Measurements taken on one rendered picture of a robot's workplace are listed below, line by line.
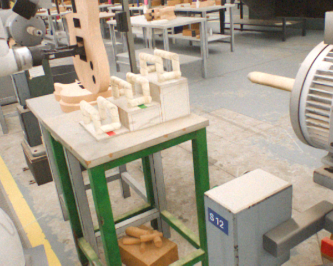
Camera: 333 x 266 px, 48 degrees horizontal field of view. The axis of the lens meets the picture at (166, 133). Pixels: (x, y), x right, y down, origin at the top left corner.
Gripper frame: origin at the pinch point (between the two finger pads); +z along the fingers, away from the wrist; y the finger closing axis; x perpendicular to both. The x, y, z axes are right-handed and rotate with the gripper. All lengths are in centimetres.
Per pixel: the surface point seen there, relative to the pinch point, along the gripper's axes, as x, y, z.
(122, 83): -16.3, 6.1, 13.6
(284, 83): -3, 87, 26
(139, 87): -23.8, -7.0, 27.0
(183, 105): -30, 14, 38
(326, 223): -27, 111, 15
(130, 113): -27.7, 13.9, 12.2
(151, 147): -40.0, 25.6, 15.1
